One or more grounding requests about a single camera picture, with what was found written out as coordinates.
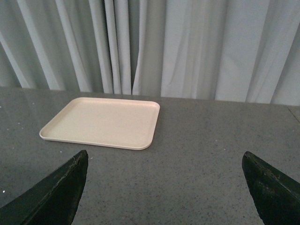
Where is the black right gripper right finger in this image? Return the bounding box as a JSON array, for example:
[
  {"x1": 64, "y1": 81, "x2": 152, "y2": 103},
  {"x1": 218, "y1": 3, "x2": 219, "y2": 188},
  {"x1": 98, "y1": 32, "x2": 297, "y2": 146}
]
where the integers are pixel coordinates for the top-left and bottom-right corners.
[{"x1": 242, "y1": 151, "x2": 300, "y2": 225}]

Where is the beige rectangular plastic tray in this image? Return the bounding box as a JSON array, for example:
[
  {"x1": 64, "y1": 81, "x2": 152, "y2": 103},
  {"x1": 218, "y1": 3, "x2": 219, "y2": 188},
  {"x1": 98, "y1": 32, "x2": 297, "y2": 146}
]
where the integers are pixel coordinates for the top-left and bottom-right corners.
[{"x1": 39, "y1": 97, "x2": 160, "y2": 150}]

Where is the light grey pleated curtain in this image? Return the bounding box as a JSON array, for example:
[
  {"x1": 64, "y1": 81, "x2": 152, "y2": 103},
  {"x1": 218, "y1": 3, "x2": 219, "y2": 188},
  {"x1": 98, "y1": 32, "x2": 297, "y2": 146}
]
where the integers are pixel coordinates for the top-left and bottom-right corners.
[{"x1": 0, "y1": 0, "x2": 300, "y2": 105}]

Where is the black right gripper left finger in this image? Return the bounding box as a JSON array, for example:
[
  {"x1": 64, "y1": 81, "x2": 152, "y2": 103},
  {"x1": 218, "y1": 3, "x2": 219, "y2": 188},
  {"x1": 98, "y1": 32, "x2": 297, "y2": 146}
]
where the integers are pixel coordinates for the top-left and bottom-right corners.
[{"x1": 0, "y1": 150, "x2": 89, "y2": 225}]

